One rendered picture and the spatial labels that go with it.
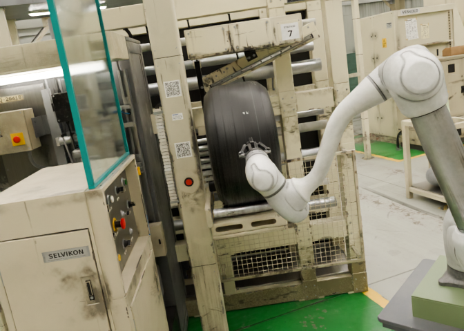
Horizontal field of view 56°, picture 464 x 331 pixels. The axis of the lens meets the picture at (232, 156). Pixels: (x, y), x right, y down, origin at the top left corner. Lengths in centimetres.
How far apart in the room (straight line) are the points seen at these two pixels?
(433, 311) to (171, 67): 143
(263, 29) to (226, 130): 67
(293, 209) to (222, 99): 66
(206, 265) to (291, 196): 87
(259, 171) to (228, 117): 51
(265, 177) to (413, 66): 56
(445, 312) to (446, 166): 53
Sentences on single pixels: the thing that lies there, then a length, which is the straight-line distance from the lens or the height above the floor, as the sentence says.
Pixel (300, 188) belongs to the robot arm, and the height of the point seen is 113.
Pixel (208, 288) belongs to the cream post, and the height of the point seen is 49.
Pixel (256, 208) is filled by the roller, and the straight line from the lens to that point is 209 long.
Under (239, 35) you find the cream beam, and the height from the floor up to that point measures 172.
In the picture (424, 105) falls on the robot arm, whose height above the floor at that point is 140.
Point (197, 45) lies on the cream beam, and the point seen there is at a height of 170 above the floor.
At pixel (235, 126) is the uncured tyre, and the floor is 132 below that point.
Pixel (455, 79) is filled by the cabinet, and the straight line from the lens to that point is 693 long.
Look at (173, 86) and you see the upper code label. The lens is 206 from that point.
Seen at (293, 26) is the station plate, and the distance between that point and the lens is 235.
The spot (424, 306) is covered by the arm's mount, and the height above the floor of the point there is 70.
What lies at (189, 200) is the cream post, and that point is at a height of 97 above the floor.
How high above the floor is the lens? 158
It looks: 12 degrees down
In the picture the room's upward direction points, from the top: 9 degrees counter-clockwise
